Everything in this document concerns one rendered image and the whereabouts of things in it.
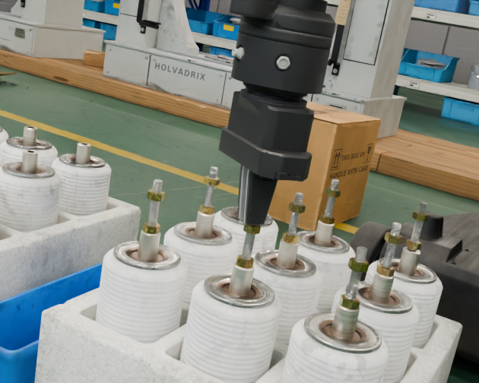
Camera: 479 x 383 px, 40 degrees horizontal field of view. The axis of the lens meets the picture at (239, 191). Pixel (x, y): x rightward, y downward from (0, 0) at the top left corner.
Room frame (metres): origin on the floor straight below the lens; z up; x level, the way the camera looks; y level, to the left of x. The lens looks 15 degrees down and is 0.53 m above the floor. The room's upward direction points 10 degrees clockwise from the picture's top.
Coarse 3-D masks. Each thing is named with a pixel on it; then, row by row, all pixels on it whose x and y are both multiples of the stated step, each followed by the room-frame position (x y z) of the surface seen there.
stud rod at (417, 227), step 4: (420, 204) 0.80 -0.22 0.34; (424, 204) 0.79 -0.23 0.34; (420, 208) 0.79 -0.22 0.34; (424, 208) 0.79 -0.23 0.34; (420, 212) 0.79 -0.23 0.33; (424, 212) 0.79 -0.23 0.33; (416, 220) 0.80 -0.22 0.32; (416, 224) 0.79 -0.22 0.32; (420, 224) 0.79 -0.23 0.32; (416, 228) 0.79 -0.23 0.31; (420, 228) 0.79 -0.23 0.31; (412, 232) 0.80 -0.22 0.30; (416, 232) 0.79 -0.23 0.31; (412, 236) 0.80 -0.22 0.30; (416, 236) 0.79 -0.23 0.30; (412, 240) 0.80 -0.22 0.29; (416, 240) 0.79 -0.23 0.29; (408, 248) 0.80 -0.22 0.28
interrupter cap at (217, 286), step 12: (216, 276) 0.66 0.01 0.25; (228, 276) 0.67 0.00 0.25; (204, 288) 0.63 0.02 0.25; (216, 288) 0.63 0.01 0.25; (228, 288) 0.64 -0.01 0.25; (252, 288) 0.65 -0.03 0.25; (264, 288) 0.66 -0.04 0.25; (228, 300) 0.61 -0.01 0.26; (240, 300) 0.61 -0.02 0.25; (252, 300) 0.62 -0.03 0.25; (264, 300) 0.63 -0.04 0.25
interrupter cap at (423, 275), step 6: (396, 258) 0.83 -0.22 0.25; (396, 264) 0.81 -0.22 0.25; (420, 264) 0.82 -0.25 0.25; (396, 270) 0.80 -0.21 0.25; (420, 270) 0.81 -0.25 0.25; (426, 270) 0.81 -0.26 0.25; (396, 276) 0.77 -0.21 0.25; (402, 276) 0.77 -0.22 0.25; (408, 276) 0.77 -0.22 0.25; (414, 276) 0.79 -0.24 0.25; (420, 276) 0.78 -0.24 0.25; (426, 276) 0.78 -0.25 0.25; (432, 276) 0.79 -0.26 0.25; (414, 282) 0.76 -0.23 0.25; (420, 282) 0.76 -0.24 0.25; (426, 282) 0.76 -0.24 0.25; (432, 282) 0.77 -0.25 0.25
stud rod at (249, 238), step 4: (248, 236) 0.64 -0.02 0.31; (252, 236) 0.64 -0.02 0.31; (248, 240) 0.64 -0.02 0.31; (252, 240) 0.64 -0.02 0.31; (244, 244) 0.64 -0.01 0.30; (248, 244) 0.64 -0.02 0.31; (252, 244) 0.64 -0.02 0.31; (244, 248) 0.64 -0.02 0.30; (248, 248) 0.64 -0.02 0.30; (244, 252) 0.64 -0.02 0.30; (248, 252) 0.64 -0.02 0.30; (244, 256) 0.64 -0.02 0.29; (248, 256) 0.64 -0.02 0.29
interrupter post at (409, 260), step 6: (402, 252) 0.80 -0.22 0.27; (408, 252) 0.79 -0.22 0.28; (414, 252) 0.79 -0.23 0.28; (402, 258) 0.79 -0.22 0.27; (408, 258) 0.79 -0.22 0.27; (414, 258) 0.79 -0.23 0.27; (402, 264) 0.79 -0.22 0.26; (408, 264) 0.79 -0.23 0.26; (414, 264) 0.79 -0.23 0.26; (402, 270) 0.79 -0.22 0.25; (408, 270) 0.79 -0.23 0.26; (414, 270) 0.79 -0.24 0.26
